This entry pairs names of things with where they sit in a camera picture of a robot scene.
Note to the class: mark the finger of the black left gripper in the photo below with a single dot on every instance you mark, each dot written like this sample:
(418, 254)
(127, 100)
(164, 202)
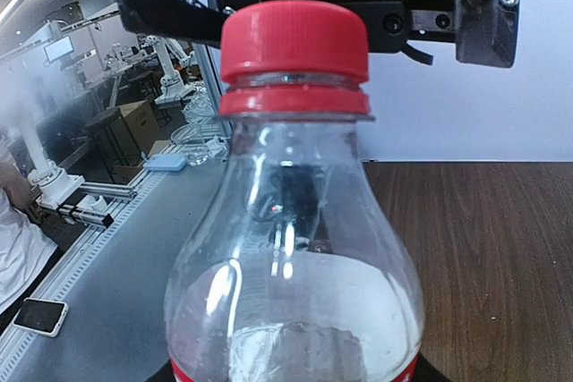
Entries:
(192, 21)
(486, 32)

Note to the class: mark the red bottle cap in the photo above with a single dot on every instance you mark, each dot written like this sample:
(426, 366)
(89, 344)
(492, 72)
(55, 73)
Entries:
(294, 56)

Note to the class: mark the clear bottle red label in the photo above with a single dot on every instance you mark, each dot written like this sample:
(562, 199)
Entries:
(294, 273)

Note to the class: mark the cardboard box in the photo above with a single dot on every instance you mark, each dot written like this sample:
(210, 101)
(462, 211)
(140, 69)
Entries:
(141, 121)

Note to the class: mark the black stool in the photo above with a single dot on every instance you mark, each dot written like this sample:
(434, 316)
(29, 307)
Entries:
(107, 145)

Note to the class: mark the light blue box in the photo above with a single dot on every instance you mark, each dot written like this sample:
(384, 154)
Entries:
(165, 163)

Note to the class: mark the person in white shirt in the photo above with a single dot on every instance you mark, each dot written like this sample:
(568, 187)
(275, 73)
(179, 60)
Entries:
(27, 254)

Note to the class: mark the white smartphone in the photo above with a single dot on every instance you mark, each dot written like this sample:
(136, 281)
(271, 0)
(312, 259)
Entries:
(42, 317)

